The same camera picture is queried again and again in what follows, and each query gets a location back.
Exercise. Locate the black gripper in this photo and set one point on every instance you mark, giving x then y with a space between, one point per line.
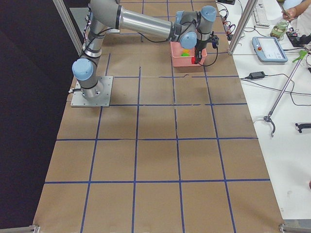
199 45

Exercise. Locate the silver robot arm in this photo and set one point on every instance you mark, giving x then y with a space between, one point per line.
192 30

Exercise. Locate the pink plastic box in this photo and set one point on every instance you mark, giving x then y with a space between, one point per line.
177 59

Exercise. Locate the person's hand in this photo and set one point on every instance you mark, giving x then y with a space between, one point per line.
289 14

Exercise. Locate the black power adapter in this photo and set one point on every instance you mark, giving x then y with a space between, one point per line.
256 75

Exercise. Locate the white keyboard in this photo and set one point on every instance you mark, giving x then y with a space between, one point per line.
260 16

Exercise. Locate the teach pendant tablet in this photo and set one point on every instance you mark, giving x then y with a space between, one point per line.
268 49

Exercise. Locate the green drink bottle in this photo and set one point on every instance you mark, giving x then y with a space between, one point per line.
279 29

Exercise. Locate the silver reacher grabber tool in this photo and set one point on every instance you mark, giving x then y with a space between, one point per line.
267 118

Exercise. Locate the brown paper table cover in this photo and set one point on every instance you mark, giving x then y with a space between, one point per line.
175 152

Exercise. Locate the aluminium frame post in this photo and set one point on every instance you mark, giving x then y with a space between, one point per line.
241 25

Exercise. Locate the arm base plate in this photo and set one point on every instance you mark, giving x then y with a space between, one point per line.
98 96

